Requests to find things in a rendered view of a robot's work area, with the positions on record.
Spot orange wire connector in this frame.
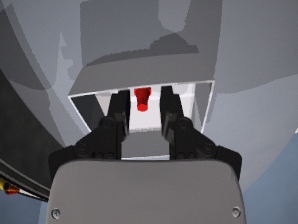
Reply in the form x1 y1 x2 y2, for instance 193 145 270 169
8 184 20 192

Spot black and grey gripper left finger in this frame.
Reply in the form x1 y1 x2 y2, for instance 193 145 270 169
48 89 131 182

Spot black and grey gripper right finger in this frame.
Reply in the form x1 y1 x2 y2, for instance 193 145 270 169
159 85 242 181

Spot yellow wire connector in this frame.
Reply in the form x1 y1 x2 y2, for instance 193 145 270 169
0 179 10 191

